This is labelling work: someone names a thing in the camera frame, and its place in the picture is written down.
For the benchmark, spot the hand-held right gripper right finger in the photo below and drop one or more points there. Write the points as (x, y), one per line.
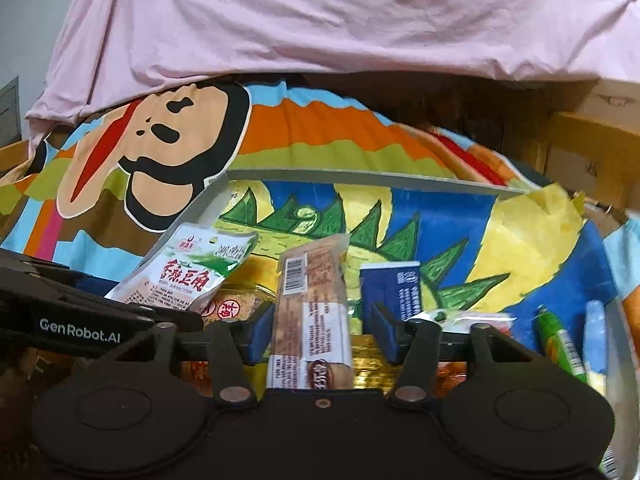
(384, 334)

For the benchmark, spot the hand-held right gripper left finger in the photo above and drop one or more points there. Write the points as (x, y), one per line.
(261, 332)

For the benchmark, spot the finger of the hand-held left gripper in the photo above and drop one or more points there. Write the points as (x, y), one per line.
(170, 320)

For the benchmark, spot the white green snack packet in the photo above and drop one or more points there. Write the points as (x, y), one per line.
(185, 270)

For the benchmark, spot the brown bread packet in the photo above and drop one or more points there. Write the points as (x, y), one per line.
(310, 310)

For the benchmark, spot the dinosaur print tray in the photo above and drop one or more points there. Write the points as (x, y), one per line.
(450, 220)

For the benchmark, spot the gold foil packet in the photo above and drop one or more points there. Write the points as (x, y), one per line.
(372, 360)

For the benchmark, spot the yellow snack packet red print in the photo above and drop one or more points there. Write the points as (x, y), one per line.
(235, 305)

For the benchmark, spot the blue box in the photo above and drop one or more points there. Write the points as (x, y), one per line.
(390, 285)

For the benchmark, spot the orange sausage packet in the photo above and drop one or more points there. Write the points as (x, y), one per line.
(480, 321)

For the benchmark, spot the green stick packet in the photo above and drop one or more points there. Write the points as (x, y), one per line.
(555, 340)

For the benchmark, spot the monkey printed blanket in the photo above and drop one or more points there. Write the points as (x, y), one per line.
(310, 130)

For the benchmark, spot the light blue packet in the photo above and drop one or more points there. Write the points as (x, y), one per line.
(595, 330)

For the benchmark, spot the pink bed sheet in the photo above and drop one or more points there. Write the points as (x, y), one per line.
(325, 20)

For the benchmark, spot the cardboard box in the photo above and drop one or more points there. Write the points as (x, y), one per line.
(615, 100)

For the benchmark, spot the wooden bed frame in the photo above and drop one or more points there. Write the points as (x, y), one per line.
(590, 135)

